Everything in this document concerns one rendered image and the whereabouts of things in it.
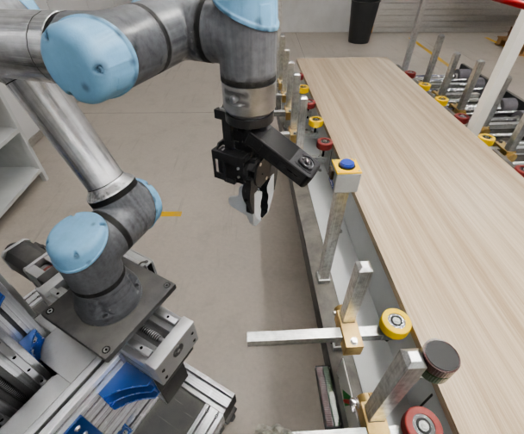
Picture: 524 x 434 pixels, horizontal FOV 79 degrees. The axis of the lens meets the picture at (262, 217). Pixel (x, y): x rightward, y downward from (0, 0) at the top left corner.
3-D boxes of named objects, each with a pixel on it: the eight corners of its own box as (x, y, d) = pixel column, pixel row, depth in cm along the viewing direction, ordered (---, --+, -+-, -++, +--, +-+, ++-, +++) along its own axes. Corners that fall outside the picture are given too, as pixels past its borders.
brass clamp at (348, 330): (340, 356, 90) (344, 347, 87) (331, 313, 100) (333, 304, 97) (362, 355, 90) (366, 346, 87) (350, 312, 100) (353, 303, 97)
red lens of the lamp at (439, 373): (427, 379, 54) (432, 374, 53) (413, 344, 59) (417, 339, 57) (462, 377, 54) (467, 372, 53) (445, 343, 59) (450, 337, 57)
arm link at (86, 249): (54, 284, 69) (22, 241, 60) (99, 243, 78) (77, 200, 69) (97, 303, 66) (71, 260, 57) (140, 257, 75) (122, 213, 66)
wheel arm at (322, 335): (247, 349, 91) (246, 342, 88) (247, 337, 94) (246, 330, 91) (396, 341, 93) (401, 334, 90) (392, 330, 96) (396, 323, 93)
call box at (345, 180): (333, 195, 91) (337, 172, 86) (327, 181, 96) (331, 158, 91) (357, 195, 92) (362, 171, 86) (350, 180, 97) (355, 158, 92)
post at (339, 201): (318, 284, 122) (336, 190, 92) (315, 274, 126) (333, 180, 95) (329, 283, 122) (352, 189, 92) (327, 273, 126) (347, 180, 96)
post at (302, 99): (293, 181, 181) (300, 97, 149) (293, 177, 184) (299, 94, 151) (300, 181, 181) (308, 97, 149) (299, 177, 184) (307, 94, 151)
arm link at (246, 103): (285, 75, 44) (256, 95, 39) (284, 107, 47) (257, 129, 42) (240, 66, 47) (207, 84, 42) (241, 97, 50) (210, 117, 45)
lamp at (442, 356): (395, 414, 67) (432, 372, 53) (386, 386, 71) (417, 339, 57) (422, 412, 67) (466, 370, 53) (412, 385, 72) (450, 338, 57)
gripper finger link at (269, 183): (248, 199, 64) (245, 162, 58) (275, 208, 62) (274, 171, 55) (240, 209, 62) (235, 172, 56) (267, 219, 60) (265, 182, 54)
